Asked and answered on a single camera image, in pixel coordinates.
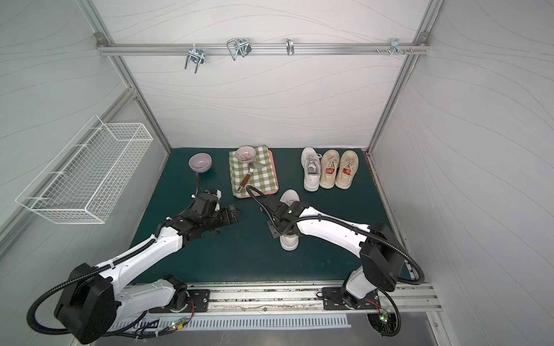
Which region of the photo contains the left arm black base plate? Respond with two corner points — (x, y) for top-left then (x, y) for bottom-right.
(149, 289), (211, 314)

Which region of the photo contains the metal spatula wooden handle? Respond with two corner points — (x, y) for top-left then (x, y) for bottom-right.
(237, 161), (265, 193)

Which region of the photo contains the beige sneaker right one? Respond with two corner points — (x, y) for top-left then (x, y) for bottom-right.
(336, 150), (359, 190)

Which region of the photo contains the green white checkered cloth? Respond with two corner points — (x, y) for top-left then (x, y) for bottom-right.
(228, 144), (278, 198)

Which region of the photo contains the beige sneaker one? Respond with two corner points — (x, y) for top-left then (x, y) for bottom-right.
(336, 150), (359, 190)
(320, 149), (340, 189)

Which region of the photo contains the beige sneaker left one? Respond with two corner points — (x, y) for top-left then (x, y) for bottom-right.
(320, 149), (340, 189)

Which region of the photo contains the white sneaker with laces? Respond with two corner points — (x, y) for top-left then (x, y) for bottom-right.
(278, 189), (302, 252)

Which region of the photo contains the aluminium cross rail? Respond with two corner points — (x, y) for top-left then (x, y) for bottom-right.
(97, 41), (431, 57)

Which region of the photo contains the purple bowl on table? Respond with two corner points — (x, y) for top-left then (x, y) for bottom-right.
(188, 153), (213, 173)

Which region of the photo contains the metal hook bracket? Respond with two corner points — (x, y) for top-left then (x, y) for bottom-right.
(184, 44), (205, 74)
(285, 38), (294, 56)
(375, 38), (414, 56)
(226, 38), (252, 61)

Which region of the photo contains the white vent strip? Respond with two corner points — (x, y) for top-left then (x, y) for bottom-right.
(108, 314), (351, 332)

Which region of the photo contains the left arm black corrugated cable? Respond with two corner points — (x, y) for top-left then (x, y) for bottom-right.
(26, 236), (157, 336)

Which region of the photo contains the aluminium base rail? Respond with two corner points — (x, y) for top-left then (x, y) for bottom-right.
(85, 280), (443, 319)

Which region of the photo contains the white wire basket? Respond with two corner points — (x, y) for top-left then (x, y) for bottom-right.
(15, 115), (153, 225)

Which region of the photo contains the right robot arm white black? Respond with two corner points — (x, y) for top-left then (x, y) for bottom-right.
(261, 196), (405, 300)

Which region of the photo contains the pink speckled bowl on cloth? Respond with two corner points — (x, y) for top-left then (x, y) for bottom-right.
(235, 146), (257, 164)

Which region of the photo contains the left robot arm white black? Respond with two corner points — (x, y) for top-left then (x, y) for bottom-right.
(54, 193), (239, 344)

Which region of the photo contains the pink tray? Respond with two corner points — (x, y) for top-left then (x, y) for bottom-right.
(233, 150), (280, 200)

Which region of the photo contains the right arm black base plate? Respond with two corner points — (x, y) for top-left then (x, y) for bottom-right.
(316, 287), (382, 311)

